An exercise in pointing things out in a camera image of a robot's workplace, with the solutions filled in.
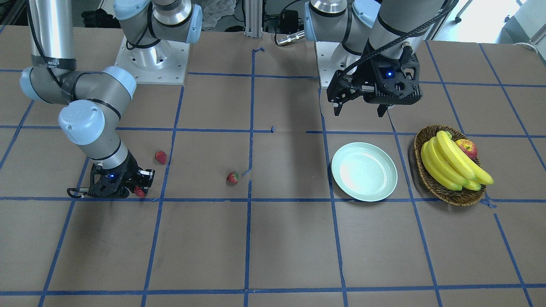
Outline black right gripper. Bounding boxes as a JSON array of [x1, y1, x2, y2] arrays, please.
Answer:
[[67, 152, 155, 199]]

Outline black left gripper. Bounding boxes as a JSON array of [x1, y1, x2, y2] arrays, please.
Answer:
[[326, 54, 423, 117]]

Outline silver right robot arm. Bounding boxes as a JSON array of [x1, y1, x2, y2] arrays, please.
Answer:
[[20, 0, 203, 198]]

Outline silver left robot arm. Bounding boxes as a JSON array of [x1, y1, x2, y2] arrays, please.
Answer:
[[304, 0, 458, 117]]

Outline light green plate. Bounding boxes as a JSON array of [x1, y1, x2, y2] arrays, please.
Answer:
[[330, 142, 398, 202]]

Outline red strawberry green top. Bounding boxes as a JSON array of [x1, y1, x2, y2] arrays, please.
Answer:
[[226, 171, 240, 184]]

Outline silver cylindrical connector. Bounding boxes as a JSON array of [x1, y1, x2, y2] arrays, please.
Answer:
[[275, 30, 305, 47]]

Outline yellow banana bunch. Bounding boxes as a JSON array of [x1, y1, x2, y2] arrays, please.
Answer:
[[421, 130, 494, 191]]

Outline black power adapter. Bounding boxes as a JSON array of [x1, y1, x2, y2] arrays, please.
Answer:
[[277, 10, 299, 34]]

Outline red apple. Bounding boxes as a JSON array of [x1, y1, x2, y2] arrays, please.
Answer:
[[455, 139, 478, 160]]

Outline brown wicker basket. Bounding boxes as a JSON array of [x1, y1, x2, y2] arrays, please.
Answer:
[[407, 124, 486, 207]]

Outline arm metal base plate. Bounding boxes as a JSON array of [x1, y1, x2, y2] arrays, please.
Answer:
[[115, 37, 191, 85], [315, 41, 361, 89]]

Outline aluminium frame post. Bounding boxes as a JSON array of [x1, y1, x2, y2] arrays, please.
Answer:
[[242, 0, 264, 39]]

